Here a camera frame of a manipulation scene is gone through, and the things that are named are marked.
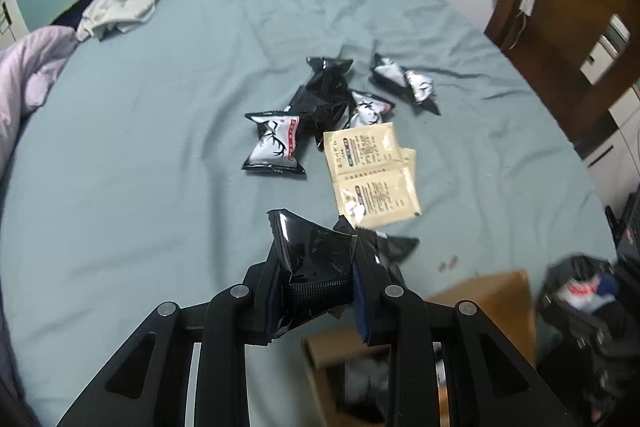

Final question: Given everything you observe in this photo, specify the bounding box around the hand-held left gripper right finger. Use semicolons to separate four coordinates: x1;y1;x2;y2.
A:
352;247;581;427

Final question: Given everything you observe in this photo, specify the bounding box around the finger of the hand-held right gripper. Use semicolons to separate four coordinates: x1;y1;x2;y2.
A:
595;274;621;300

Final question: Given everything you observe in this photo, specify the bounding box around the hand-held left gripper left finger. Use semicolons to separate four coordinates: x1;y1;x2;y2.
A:
57;262;275;427

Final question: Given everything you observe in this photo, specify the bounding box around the black snack packet red label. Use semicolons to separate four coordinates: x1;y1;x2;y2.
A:
542;255;621;314

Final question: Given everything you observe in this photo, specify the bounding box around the glossy black snack packet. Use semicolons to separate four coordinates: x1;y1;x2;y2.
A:
266;208;421;340

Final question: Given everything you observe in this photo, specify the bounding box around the beige printed sachet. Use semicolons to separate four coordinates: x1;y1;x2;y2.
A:
334;164;422;229
323;122;402;182

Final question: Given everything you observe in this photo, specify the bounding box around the brown cardboard box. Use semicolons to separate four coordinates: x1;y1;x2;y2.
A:
300;270;538;427

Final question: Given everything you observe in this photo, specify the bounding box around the pile of black packets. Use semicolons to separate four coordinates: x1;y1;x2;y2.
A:
242;53;442;178

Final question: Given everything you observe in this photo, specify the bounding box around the brown wooden chair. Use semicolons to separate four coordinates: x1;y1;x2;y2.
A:
484;0;640;144

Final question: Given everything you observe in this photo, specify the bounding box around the pink duvet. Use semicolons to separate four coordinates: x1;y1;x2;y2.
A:
0;27;78;188

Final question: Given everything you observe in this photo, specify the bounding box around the grey crumpled garment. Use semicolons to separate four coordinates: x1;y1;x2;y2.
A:
76;0;185;42

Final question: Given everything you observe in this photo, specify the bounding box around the dark cloth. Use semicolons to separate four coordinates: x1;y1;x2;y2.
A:
50;0;113;28

